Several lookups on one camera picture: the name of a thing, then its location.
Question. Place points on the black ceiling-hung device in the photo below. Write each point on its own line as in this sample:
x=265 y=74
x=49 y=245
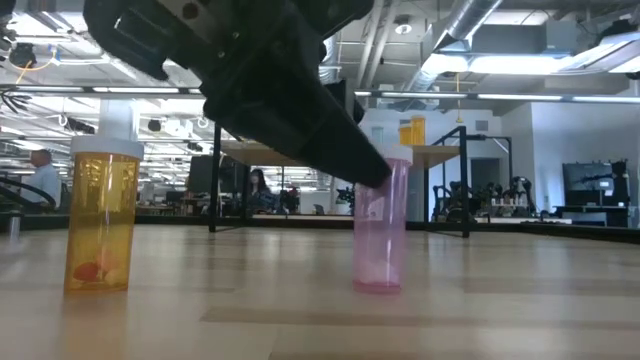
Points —
x=22 y=54

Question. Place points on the black aluminium table frame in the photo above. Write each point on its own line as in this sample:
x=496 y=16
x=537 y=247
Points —
x=575 y=232

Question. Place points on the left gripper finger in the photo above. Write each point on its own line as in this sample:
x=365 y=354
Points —
x=300 y=130

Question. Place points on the person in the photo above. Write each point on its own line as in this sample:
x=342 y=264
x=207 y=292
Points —
x=42 y=180
x=257 y=192

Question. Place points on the long light strip bar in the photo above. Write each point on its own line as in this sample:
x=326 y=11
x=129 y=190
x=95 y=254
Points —
x=520 y=96

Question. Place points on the silver spiral air duct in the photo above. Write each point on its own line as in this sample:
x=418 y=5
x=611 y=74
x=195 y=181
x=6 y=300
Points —
x=336 y=65

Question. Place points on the black monitor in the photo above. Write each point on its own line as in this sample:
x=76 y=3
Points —
x=202 y=174

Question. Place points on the silver slanted air duct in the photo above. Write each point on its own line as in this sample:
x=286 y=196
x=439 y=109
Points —
x=465 y=20

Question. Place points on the dark wall monitor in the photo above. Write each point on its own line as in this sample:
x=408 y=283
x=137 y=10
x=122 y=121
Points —
x=587 y=182

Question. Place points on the pink pill bottle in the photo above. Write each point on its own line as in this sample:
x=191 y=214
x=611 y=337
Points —
x=380 y=235

